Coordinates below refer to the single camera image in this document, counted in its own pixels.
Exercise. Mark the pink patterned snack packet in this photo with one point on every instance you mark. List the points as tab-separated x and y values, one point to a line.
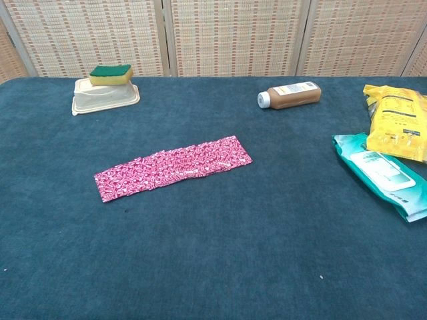
173	166

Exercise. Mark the dark teal felt table cover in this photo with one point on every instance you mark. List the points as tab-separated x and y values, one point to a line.
213	250

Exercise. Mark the brown bottle white cap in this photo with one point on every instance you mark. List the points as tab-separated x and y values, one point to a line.
293	96

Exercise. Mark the woven folding screen panel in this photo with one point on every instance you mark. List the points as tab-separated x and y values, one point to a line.
100	36
360	36
233	36
8	60
418	63

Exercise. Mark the cream plastic food container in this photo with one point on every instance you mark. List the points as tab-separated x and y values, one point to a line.
103	100

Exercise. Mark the yellow green kitchen sponge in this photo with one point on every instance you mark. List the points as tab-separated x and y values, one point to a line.
110	75

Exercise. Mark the teal wet wipes pack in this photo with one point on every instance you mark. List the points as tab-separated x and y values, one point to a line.
377	180

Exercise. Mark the yellow snack bag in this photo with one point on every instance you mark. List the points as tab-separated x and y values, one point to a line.
397	126

